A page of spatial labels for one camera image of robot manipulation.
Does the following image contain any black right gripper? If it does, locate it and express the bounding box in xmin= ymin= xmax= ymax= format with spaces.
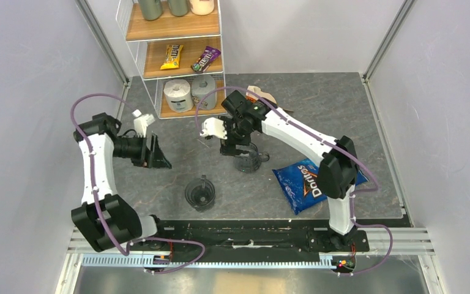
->
xmin=218 ymin=115 xmax=253 ymax=159

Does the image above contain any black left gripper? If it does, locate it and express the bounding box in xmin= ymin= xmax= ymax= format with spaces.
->
xmin=112 ymin=133 xmax=172 ymax=169

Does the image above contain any black coffee dripper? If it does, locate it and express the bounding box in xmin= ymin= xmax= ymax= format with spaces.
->
xmin=184 ymin=175 xmax=215 ymax=213

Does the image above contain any orange coffee filter package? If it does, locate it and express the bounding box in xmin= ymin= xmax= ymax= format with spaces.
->
xmin=245 ymin=85 xmax=279 ymax=106

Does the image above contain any white wire wooden shelf rack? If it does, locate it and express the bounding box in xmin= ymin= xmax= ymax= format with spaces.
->
xmin=116 ymin=1 xmax=225 ymax=119

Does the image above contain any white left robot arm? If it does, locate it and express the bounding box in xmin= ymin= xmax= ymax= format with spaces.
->
xmin=71 ymin=110 xmax=172 ymax=252

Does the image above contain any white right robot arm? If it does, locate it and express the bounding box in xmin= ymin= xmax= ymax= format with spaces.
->
xmin=201 ymin=91 xmax=360 ymax=251

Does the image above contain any blue Doritos chip bag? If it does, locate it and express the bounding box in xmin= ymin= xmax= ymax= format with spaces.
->
xmin=272 ymin=157 xmax=370 ymax=216

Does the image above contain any purple M&M's candy bag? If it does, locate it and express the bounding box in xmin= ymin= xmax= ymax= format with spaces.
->
xmin=190 ymin=46 xmax=222 ymax=74

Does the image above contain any yellow M&M's candy bag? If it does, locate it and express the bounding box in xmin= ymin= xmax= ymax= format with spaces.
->
xmin=160 ymin=45 xmax=184 ymax=70

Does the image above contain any cream pump lotion bottle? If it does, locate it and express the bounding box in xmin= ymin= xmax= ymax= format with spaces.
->
xmin=189 ymin=0 xmax=215 ymax=16

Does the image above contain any green bottle middle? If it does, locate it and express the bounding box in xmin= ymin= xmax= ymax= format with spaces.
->
xmin=167 ymin=0 xmax=189 ymax=17

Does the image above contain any green bottle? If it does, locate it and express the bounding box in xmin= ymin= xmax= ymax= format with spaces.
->
xmin=138 ymin=0 xmax=163 ymax=21
xmin=167 ymin=0 xmax=189 ymax=17

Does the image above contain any green bottle left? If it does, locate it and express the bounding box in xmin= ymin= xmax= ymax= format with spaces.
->
xmin=138 ymin=0 xmax=163 ymax=21

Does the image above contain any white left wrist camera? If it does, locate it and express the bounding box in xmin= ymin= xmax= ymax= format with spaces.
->
xmin=132 ymin=109 xmax=155 ymax=137

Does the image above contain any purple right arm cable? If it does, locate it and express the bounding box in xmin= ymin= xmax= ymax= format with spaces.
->
xmin=194 ymin=86 xmax=394 ymax=277

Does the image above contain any aluminium rail frame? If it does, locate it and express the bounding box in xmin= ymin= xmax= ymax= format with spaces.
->
xmin=68 ymin=214 xmax=444 ymax=293

